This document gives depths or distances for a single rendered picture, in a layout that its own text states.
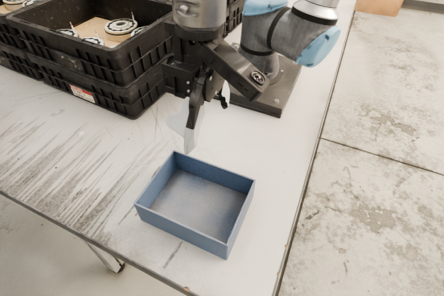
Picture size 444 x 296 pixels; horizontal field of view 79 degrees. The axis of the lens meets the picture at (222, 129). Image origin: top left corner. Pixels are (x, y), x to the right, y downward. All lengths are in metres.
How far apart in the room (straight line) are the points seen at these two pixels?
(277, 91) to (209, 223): 0.45
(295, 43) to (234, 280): 0.54
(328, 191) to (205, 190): 1.02
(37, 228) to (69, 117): 0.82
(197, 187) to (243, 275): 0.21
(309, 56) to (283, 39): 0.08
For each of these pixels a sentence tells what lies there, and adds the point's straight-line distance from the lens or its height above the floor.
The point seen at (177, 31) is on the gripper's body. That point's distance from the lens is 0.41.
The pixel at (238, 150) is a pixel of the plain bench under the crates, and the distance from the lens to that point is 0.71.
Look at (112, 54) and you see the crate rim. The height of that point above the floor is 0.92.
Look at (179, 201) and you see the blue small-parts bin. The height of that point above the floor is 0.70.
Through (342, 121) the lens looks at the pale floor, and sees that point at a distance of 1.96.
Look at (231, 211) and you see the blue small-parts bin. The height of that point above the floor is 0.70.
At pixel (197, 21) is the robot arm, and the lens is 0.38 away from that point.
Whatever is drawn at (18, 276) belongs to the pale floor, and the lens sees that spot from 1.55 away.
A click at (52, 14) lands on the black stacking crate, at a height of 0.89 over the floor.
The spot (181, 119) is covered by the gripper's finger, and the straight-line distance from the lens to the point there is 0.45.
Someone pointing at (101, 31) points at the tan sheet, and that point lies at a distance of 1.03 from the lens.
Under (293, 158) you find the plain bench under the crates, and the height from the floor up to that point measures 0.70.
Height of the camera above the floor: 1.24
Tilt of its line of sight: 46 degrees down
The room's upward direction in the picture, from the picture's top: straight up
